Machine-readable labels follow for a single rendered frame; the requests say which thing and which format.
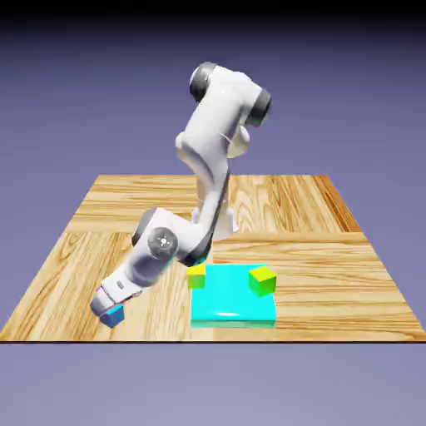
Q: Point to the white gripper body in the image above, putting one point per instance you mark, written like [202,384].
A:
[108,296]

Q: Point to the large cyan box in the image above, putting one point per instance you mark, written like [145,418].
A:
[233,299]

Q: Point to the small blue cube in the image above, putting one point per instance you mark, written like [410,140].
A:
[113,316]

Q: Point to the small yellow-green cube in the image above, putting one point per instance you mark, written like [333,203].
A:
[196,276]
[263,281]

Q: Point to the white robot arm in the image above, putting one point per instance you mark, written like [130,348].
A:
[213,133]

